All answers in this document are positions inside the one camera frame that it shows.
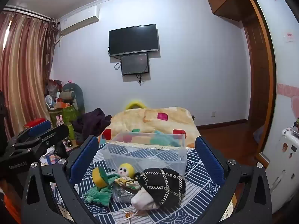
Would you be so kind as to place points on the yellow haired felt doll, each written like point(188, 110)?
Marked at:
point(126, 169)

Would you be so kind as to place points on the white sliding wardrobe door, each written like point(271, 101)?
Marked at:
point(281, 149)

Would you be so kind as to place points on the brown wooden door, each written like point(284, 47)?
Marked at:
point(263, 74)

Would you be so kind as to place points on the pink rabbit toy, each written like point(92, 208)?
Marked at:
point(59, 120)

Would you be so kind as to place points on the large black wall television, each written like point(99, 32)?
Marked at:
point(132, 40)

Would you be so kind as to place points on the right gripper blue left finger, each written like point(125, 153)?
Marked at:
point(80, 159)

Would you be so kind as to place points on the yellow round chair back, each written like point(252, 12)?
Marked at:
point(135, 105)

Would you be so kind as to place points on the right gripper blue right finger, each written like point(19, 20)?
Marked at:
point(213, 161)

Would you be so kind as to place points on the beige blanket with coloured squares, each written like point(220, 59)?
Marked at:
point(171, 120)

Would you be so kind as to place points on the clear plastic storage box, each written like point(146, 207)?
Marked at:
point(146, 150)

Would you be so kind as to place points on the black chain pattern bag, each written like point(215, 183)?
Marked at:
point(166, 186)

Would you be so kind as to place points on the red striped curtain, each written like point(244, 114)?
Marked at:
point(27, 51)

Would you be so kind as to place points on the grey fabric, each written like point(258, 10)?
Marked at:
point(123, 195)

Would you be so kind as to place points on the green bottle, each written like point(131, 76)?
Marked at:
point(71, 132)

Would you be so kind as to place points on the white wall air conditioner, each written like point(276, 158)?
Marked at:
point(79, 20)

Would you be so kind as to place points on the wooden overhead cabinet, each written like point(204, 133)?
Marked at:
point(231, 9)

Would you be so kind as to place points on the dark purple clothing pile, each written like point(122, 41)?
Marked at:
point(91, 123)

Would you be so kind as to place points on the red box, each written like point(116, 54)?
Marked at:
point(34, 122)

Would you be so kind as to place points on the blue white patterned tablecloth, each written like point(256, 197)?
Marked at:
point(200, 192)

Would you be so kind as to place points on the green knitted sock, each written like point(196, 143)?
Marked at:
point(101, 192)

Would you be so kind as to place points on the white sock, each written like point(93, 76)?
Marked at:
point(143, 201)

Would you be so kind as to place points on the grey green plush toy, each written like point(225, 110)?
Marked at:
point(73, 94)

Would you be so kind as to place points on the green cardboard storage box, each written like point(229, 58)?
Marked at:
point(69, 114)

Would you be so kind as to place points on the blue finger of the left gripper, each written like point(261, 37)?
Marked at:
point(39, 129)
point(50, 137)

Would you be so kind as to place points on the small black wall monitor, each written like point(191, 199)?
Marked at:
point(135, 64)

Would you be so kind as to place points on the yellow cartoon print cloth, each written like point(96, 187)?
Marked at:
point(129, 183)

